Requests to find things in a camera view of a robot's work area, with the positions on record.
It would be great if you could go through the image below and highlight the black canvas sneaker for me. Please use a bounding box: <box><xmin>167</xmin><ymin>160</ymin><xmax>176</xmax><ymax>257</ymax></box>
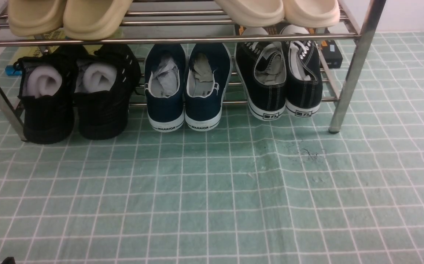
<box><xmin>282</xmin><ymin>40</ymin><xmax>324</xmax><ymax>118</ymax></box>
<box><xmin>234</xmin><ymin>41</ymin><xmax>287</xmax><ymax>121</ymax></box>

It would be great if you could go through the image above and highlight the silver metal shoe rack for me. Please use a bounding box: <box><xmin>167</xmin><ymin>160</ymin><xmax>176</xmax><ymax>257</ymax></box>
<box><xmin>0</xmin><ymin>0</ymin><xmax>386</xmax><ymax>142</ymax></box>

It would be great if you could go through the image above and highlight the navy canvas shoe right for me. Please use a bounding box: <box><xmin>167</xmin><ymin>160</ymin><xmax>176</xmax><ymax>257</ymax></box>
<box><xmin>184</xmin><ymin>43</ymin><xmax>232</xmax><ymax>131</ymax></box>

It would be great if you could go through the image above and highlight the navy canvas shoe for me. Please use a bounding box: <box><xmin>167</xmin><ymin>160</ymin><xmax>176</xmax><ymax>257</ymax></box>
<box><xmin>144</xmin><ymin>44</ymin><xmax>188</xmax><ymax>132</ymax></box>
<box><xmin>184</xmin><ymin>43</ymin><xmax>232</xmax><ymax>131</ymax></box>

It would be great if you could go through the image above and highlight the green checked floor mat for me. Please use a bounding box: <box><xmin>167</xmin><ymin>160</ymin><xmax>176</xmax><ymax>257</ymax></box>
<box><xmin>0</xmin><ymin>32</ymin><xmax>424</xmax><ymax>264</ymax></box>

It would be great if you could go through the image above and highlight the navy canvas shoe left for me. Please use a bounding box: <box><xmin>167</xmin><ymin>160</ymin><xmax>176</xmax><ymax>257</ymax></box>
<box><xmin>144</xmin><ymin>44</ymin><xmax>188</xmax><ymax>132</ymax></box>

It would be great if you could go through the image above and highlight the black knit sneaker right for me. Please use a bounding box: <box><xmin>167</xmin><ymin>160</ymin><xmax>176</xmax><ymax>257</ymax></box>
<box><xmin>71</xmin><ymin>44</ymin><xmax>141</xmax><ymax>140</ymax></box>

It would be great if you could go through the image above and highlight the black knit sneaker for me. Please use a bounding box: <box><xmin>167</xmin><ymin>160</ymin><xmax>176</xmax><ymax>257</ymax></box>
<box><xmin>71</xmin><ymin>44</ymin><xmax>141</xmax><ymax>140</ymax></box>
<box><xmin>14</xmin><ymin>45</ymin><xmax>88</xmax><ymax>145</ymax></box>

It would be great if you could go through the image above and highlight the cream slipper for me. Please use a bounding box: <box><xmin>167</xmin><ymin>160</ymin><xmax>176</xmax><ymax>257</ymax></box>
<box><xmin>283</xmin><ymin>0</ymin><xmax>340</xmax><ymax>28</ymax></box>
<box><xmin>215</xmin><ymin>0</ymin><xmax>284</xmax><ymax>27</ymax></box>

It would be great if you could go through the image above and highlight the black printed box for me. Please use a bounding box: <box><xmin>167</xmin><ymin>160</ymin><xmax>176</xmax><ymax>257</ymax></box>
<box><xmin>234</xmin><ymin>23</ymin><xmax>343</xmax><ymax>69</ymax></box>

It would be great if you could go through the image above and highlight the cream slipper far right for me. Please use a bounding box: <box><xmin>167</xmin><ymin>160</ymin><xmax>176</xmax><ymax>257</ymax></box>
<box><xmin>283</xmin><ymin>0</ymin><xmax>340</xmax><ymax>28</ymax></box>

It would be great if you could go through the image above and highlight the beige slipper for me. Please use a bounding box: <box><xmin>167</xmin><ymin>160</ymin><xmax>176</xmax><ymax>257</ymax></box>
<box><xmin>7</xmin><ymin>0</ymin><xmax>67</xmax><ymax>37</ymax></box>
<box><xmin>63</xmin><ymin>0</ymin><xmax>133</xmax><ymax>41</ymax></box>

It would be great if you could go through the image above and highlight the black knit sneaker left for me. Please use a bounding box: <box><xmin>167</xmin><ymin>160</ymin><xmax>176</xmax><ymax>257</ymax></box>
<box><xmin>14</xmin><ymin>45</ymin><xmax>88</xmax><ymax>145</ymax></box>

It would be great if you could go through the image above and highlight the blue plastic object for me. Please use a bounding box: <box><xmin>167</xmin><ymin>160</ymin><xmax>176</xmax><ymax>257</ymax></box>
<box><xmin>5</xmin><ymin>65</ymin><xmax>22</xmax><ymax>76</ymax></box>

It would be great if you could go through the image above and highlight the beige slipper far left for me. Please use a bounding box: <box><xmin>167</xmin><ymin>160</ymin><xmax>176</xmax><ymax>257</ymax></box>
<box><xmin>7</xmin><ymin>0</ymin><xmax>67</xmax><ymax>37</ymax></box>

